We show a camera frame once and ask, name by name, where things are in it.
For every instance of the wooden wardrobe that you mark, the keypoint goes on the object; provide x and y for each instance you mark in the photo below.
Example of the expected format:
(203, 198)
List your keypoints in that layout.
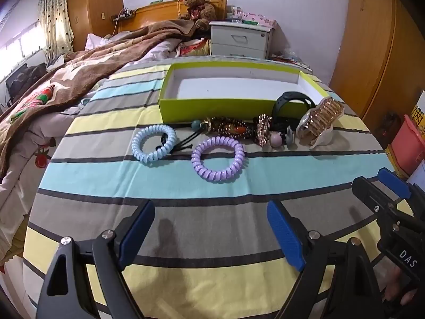
(372, 56)
(96, 6)

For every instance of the black smart band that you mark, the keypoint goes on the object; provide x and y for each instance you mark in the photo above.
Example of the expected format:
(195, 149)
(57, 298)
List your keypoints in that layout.
(285, 101)

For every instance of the small gold hair claw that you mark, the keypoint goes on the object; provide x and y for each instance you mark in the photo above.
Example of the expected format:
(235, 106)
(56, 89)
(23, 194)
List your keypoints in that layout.
(262, 129)

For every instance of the white nightstand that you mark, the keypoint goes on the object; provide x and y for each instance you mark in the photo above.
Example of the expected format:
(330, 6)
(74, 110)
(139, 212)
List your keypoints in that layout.
(239, 38)

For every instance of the green cardboard box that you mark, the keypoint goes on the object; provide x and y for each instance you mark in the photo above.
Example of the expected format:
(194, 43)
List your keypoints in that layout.
(199, 106)

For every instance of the person's right hand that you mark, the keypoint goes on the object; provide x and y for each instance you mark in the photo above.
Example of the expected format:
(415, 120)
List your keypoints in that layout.
(395, 285)

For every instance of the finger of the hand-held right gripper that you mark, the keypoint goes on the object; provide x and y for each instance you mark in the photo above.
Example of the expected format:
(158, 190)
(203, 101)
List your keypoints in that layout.
(393, 182)
(372, 196)

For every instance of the striped cloth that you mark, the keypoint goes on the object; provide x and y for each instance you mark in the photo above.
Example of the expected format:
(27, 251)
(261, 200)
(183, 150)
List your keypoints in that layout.
(199, 199)

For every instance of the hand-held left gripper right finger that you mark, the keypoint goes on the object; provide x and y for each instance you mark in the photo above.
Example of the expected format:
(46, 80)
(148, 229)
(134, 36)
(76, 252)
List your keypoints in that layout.
(285, 236)

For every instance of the small grey hair clip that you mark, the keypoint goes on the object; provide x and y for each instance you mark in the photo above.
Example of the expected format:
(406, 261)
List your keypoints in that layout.
(290, 138)

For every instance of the brown teddy bear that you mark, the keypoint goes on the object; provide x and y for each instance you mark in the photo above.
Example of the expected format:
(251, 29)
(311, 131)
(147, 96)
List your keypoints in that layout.
(196, 3)

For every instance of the power strip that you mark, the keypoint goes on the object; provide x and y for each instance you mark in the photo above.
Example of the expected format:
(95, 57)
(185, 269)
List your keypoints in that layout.
(124, 14)

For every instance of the large clear gold hair claw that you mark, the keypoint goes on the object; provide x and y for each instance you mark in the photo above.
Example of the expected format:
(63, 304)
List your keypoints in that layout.
(318, 119)

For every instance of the pink floral box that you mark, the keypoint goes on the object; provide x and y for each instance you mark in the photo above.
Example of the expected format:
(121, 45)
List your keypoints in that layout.
(262, 18)

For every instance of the red green plaid cloth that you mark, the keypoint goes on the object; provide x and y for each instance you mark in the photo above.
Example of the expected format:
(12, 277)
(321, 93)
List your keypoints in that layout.
(36, 101)

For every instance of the wooden headboard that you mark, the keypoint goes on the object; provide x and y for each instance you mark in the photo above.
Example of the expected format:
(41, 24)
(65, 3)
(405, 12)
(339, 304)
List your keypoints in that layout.
(156, 11)

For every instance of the small bottles on nightstand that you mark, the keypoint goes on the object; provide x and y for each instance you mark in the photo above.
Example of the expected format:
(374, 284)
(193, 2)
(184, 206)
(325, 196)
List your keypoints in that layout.
(235, 14)

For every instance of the red plastic bin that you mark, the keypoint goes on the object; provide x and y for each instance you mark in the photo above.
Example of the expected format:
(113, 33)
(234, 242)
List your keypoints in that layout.
(408, 143)

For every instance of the dotted curtain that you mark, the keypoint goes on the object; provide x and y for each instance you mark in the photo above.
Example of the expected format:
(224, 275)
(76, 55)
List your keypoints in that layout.
(53, 23)

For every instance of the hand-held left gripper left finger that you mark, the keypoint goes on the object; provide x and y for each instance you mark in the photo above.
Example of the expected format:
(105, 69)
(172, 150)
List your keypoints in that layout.
(137, 236)

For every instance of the yellow pillow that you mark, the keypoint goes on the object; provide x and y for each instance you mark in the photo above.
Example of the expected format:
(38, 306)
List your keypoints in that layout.
(196, 48)

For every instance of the brown blanket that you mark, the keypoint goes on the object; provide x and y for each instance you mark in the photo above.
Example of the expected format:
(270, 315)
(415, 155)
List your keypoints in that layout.
(99, 56)

